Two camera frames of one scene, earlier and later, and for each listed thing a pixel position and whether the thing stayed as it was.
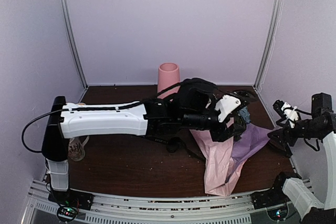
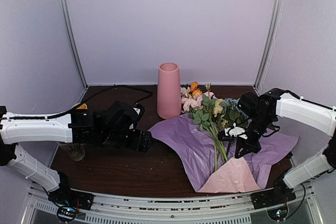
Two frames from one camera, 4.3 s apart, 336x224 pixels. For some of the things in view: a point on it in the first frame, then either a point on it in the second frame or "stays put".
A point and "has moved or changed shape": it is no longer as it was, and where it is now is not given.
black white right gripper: x=284 y=132 -> x=249 y=147
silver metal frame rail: x=274 y=29 stays put
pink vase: x=168 y=75 stays put
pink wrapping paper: x=223 y=161 has moved or changed shape
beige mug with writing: x=76 y=150 stays put
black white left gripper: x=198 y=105 -> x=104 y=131
